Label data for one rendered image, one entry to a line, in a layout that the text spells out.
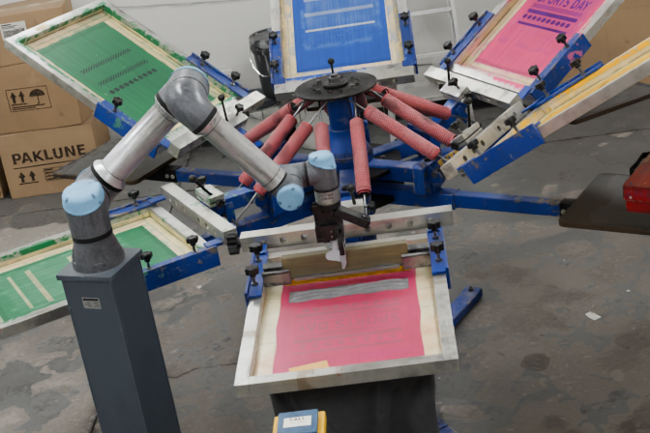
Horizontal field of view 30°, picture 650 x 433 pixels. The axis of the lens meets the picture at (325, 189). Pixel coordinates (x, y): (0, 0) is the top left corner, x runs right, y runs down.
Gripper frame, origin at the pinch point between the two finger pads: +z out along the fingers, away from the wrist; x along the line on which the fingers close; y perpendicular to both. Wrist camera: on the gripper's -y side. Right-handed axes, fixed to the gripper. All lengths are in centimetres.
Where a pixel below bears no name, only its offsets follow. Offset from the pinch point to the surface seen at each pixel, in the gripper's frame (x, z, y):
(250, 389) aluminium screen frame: 60, 5, 25
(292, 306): 13.3, 6.3, 16.6
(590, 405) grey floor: -61, 102, -77
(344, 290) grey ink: 8.6, 5.5, 1.0
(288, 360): 44.1, 6.3, 16.1
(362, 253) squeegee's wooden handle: 1.5, -2.4, -5.4
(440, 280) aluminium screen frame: 15.5, 2.8, -27.5
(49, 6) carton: -376, -13, 180
